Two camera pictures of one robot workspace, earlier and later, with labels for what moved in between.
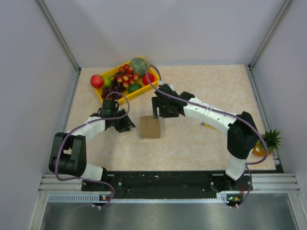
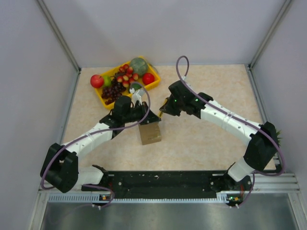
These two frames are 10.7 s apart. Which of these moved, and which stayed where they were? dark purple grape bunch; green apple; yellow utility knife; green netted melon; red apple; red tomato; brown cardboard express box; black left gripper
Moved: brown cardboard express box; yellow utility knife; black left gripper
Stayed: green netted melon; red apple; dark purple grape bunch; green apple; red tomato
